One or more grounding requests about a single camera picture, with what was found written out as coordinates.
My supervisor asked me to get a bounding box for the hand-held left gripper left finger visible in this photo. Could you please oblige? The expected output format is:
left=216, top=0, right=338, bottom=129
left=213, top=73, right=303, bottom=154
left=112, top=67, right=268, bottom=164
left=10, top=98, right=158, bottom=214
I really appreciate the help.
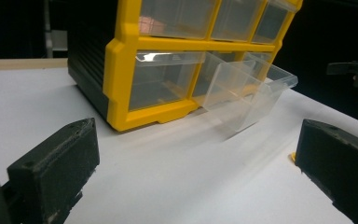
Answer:
left=7, top=118, right=101, bottom=224

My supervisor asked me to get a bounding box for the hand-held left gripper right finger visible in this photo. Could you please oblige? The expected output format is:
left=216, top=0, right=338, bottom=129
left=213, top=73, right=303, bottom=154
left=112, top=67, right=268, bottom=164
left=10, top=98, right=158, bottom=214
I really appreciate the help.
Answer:
left=295, top=119, right=358, bottom=224

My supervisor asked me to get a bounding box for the clear plastic drawer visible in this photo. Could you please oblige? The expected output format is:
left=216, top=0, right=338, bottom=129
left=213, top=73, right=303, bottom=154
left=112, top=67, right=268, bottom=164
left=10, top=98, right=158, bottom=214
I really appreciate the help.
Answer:
left=128, top=50, right=207, bottom=112
left=192, top=51, right=299, bottom=133
left=138, top=0, right=219, bottom=40
left=251, top=0, right=296, bottom=45
left=211, top=0, right=268, bottom=42
left=241, top=51, right=274, bottom=82

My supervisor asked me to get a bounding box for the yellow and black drawer cabinet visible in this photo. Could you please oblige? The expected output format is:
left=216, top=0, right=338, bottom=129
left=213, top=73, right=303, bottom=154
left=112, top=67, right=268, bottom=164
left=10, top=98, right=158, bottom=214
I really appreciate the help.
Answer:
left=67, top=0, right=304, bottom=133

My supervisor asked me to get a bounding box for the grey box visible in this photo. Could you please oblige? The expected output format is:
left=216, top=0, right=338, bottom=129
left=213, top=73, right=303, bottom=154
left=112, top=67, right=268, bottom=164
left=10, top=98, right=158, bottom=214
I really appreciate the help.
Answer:
left=51, top=29, right=69, bottom=52

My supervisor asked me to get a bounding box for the metal stand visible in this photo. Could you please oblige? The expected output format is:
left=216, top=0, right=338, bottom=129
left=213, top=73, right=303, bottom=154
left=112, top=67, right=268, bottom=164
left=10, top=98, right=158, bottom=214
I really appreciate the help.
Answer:
left=42, top=0, right=54, bottom=59

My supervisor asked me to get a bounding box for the pink item in drawer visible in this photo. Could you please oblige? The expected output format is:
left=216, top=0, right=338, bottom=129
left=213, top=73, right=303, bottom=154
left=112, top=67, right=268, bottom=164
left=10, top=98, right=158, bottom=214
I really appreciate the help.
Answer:
left=139, top=16, right=166, bottom=35

